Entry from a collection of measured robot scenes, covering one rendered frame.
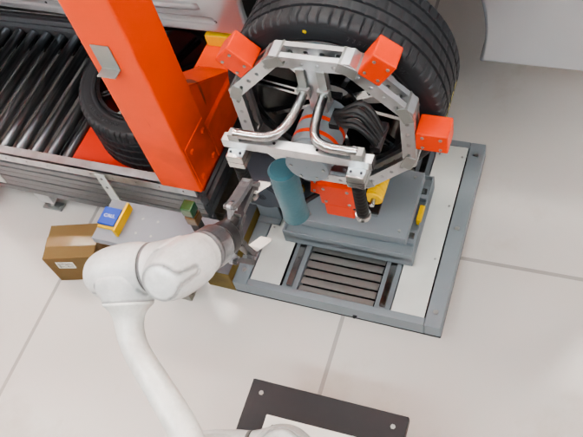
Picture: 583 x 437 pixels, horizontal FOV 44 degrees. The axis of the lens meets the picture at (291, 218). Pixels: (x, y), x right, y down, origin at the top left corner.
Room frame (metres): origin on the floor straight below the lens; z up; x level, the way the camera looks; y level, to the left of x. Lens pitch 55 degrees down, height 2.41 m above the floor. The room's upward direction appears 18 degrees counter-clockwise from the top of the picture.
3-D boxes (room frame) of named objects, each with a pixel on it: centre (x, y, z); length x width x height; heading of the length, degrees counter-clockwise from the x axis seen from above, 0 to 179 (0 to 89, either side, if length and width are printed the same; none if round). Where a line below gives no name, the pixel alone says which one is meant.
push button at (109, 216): (1.60, 0.60, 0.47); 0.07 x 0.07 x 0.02; 56
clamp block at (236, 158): (1.30, 0.07, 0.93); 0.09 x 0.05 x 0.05; 146
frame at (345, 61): (1.38, -0.18, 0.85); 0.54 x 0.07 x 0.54; 56
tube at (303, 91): (1.33, -0.03, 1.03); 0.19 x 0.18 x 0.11; 146
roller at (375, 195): (1.39, -0.34, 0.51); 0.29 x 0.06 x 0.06; 146
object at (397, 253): (1.53, -0.26, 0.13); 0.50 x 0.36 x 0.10; 56
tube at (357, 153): (1.22, -0.20, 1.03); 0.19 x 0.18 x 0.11; 146
